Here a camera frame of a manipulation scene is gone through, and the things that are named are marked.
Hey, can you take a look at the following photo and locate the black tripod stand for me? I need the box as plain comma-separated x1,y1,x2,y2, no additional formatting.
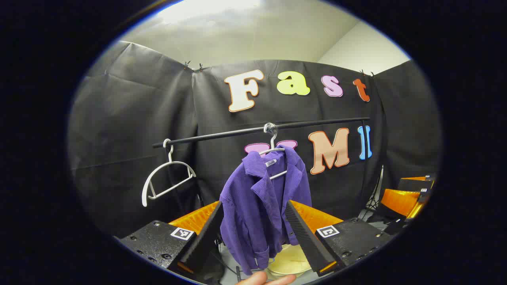
358,165,384,222

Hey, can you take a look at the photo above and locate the black clothes rack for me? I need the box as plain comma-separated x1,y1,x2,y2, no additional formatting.
152,117,373,210

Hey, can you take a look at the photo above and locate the plain white clothes hanger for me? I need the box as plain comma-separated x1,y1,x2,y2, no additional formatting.
141,139,197,207

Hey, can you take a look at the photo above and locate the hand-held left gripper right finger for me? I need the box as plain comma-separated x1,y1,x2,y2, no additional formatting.
284,200,395,277

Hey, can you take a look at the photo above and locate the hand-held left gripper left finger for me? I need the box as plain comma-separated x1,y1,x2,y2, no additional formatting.
119,201,225,277

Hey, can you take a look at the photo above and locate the white hanger with taped hook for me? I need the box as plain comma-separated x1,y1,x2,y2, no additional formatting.
259,123,288,181

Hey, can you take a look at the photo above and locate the purple corduroy jacket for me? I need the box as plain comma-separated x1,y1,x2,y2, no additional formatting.
219,144,313,276

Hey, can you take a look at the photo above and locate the cream laundry hamper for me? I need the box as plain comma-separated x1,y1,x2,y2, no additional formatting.
266,243,313,277

